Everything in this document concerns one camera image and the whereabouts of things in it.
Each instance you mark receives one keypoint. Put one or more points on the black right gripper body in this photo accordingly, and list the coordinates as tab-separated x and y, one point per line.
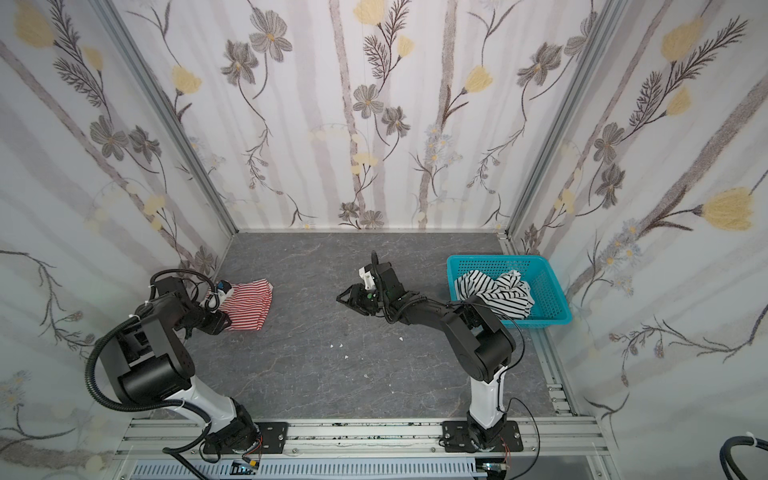
363	297

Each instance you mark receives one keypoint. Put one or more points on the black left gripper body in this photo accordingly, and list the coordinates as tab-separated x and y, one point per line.
215	320

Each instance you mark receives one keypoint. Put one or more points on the red white striped tank top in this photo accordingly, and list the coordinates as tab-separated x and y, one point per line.
248	305

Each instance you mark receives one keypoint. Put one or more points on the black white striped tank top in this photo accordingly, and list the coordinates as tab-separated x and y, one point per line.
508	295

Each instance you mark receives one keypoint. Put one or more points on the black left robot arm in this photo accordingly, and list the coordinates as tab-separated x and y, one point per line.
143	365

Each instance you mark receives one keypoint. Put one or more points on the teal plastic basket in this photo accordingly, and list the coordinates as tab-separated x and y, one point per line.
550	307

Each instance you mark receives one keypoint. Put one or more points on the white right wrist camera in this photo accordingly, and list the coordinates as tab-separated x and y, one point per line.
366	275

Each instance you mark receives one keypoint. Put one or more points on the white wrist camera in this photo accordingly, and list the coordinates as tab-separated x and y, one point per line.
366	275
224	291

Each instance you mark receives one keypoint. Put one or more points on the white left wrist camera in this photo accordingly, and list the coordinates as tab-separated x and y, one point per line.
224	291

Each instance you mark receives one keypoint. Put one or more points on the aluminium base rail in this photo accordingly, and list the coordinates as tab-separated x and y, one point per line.
426	438

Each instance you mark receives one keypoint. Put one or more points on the white slotted cable duct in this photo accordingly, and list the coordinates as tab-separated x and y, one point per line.
355	468

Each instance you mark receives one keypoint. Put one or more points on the black cable bundle right corner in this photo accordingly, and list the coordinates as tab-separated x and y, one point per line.
744	457

